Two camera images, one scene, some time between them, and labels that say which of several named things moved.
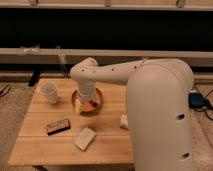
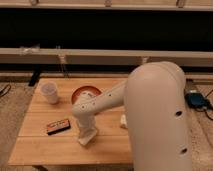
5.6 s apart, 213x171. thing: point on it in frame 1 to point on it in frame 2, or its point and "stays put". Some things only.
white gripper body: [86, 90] to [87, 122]
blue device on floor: [196, 100] stays put
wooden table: [54, 132] stays put
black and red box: [58, 126] stays put
